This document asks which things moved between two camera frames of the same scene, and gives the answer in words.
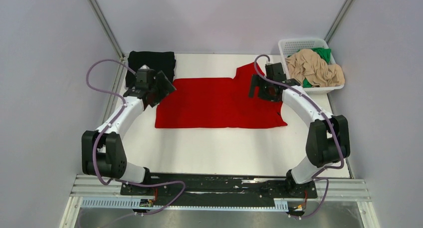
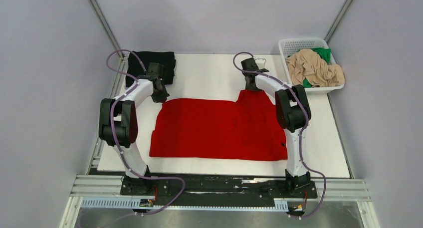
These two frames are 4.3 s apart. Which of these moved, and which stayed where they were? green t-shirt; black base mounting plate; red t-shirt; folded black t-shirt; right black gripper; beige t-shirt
Moved: right black gripper; red t-shirt
Stayed: folded black t-shirt; black base mounting plate; beige t-shirt; green t-shirt
